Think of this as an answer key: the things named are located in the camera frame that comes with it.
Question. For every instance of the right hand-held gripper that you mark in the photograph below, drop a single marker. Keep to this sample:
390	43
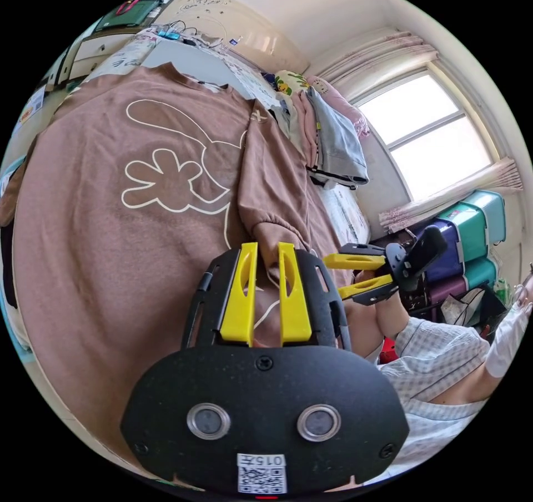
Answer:
400	267

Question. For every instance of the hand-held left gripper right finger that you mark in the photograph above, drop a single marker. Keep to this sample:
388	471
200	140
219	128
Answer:
293	306

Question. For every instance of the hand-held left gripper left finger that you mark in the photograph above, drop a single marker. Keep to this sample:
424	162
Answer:
240	302

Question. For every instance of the brown hoodie with cream print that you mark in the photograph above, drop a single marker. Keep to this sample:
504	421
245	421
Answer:
125	269

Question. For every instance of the person's right forearm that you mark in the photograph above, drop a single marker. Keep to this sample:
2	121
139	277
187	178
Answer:
393	317

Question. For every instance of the person's right hand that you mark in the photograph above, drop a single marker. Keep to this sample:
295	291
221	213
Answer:
364	327

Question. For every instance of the person's left hand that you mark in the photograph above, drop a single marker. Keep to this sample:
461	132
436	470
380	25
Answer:
186	480

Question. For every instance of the person's body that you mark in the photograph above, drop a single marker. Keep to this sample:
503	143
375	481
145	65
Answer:
437	360

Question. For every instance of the stack of plastic storage bins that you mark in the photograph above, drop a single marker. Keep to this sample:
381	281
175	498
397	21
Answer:
470	231

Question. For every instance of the pile of clothes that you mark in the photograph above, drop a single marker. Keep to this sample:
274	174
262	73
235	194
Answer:
333	140

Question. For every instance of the window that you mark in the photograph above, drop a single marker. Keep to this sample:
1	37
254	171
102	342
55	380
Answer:
416	111

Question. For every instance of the pink curtain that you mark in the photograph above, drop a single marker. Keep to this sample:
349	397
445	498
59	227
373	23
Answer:
374	52

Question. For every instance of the white cupboard with drawers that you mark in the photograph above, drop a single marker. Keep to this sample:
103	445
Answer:
98	48

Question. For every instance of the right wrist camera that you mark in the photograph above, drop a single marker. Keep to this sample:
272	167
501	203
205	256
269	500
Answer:
431	246

